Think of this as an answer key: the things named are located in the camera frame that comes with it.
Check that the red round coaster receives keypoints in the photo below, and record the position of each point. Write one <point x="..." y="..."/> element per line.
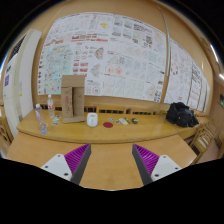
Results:
<point x="108" y="125"/>

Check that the clear bottle purple label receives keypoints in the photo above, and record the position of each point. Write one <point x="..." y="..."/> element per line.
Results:
<point x="40" y="119"/>

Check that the white ceramic cup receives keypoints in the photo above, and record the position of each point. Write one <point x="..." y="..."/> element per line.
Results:
<point x="92" y="119"/>

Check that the wooden chair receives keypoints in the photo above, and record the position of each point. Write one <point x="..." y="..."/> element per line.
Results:
<point x="203" y="143"/>

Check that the black backpack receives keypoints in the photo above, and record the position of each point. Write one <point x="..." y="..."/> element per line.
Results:
<point x="180" y="115"/>

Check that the large wall poster sheet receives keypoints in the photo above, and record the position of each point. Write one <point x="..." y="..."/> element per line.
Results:
<point x="119" y="56"/>

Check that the small black object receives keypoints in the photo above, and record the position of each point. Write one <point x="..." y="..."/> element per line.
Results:
<point x="135" y="121"/>

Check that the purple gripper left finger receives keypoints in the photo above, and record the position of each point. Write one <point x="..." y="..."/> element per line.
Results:
<point x="70" y="166"/>

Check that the cardboard box stand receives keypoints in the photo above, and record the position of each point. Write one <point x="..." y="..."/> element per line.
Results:
<point x="72" y="98"/>

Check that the white air conditioner cabinet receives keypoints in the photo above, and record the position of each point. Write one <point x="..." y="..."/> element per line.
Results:
<point x="17" y="91"/>

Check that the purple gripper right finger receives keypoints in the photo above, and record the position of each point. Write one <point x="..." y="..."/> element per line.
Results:
<point x="152" y="167"/>

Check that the clear bottle red label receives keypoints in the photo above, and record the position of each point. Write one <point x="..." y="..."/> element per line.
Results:
<point x="50" y="106"/>

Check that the small white card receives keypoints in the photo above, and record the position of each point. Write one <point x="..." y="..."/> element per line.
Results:
<point x="124" y="122"/>

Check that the right wall poster sheet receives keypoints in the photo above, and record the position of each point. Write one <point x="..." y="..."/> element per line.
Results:
<point x="187" y="83"/>

